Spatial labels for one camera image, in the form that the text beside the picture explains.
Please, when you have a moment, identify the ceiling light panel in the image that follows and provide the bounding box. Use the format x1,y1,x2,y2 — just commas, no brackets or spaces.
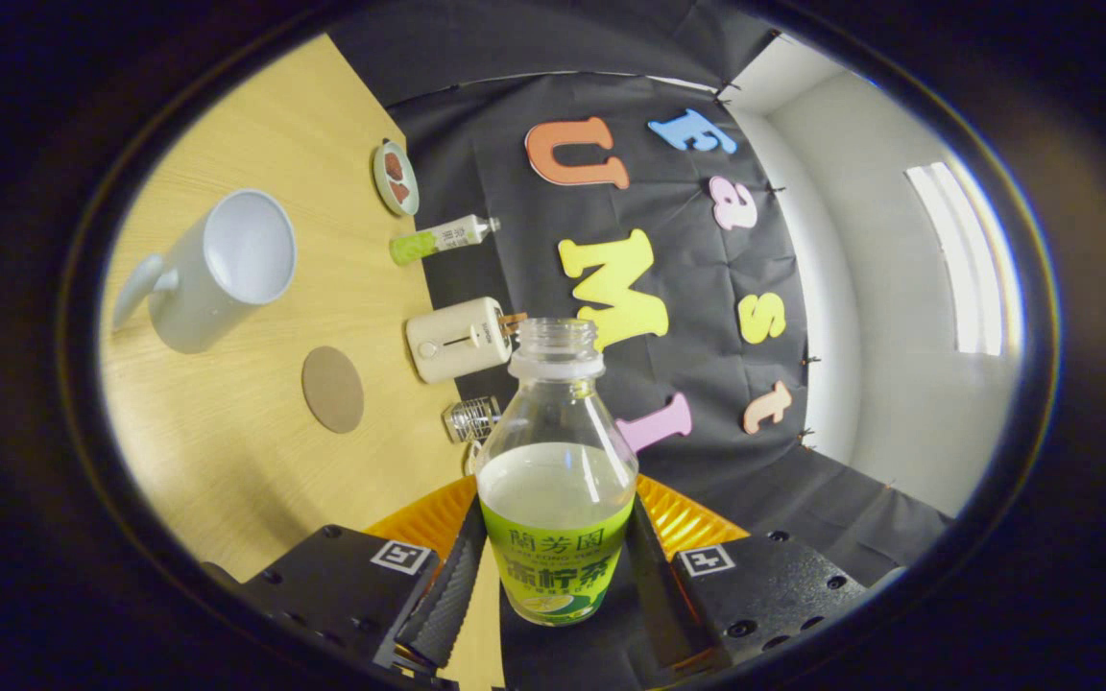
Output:
903,161,1005,357

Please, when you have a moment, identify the cream toaster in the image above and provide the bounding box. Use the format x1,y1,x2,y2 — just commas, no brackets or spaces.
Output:
406,297,516,385

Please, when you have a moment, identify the wire utensil holder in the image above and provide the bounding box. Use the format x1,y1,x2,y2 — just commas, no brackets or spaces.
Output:
444,395,504,444

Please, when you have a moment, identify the round brown coaster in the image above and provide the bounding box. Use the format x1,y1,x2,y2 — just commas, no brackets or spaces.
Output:
301,345,366,435

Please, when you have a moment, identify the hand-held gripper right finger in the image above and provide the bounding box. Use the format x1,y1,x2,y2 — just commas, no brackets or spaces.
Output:
625,473,871,678

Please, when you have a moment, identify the wooden table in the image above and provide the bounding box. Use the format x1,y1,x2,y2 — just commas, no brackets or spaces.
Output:
97,34,506,691

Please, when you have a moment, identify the tall slim green drink bottle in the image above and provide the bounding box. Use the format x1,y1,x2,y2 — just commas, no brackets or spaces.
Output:
390,215,502,268

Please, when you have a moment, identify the pale green plate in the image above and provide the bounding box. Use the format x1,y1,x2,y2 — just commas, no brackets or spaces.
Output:
373,138,421,217

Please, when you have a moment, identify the juice bottle with green label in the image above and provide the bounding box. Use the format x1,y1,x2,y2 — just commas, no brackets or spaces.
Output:
474,318,639,627

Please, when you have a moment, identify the white cup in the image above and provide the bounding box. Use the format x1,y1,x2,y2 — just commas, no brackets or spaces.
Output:
111,188,298,355

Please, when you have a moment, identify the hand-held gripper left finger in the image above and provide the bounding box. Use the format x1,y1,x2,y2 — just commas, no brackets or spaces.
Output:
203,475,487,673

